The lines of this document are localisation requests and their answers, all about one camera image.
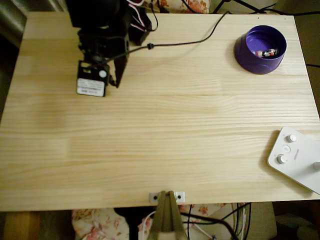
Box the candy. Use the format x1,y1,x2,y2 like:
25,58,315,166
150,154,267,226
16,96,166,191
252,48,280,59

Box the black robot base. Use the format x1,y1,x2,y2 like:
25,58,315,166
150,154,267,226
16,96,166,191
129,6,153,46

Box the purple bowl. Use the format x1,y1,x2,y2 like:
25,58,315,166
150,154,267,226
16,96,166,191
233,24,288,76

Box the floral fabric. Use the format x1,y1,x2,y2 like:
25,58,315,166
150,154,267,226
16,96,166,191
71,202,232,240
147,0,211,14

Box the white lamp base with knobs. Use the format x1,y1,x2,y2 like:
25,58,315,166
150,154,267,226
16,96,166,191
266,126,320,196

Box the black camera box white label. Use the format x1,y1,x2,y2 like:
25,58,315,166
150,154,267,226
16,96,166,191
75,59,111,98

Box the red white servo wires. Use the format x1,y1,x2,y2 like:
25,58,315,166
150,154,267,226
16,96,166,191
125,0,148,33

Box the thin black camera cable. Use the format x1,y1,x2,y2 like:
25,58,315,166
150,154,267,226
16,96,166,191
107,10,231,61

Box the white screwed bracket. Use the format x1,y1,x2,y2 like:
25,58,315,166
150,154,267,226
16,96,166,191
148,191,186,203

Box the white floor cable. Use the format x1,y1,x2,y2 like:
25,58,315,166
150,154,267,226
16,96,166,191
138,210,157,240

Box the olive camera stand pole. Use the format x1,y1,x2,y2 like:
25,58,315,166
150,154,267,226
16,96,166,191
148,190,189,240

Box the black floor cables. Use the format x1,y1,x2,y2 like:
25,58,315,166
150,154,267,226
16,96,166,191
179,202,252,240

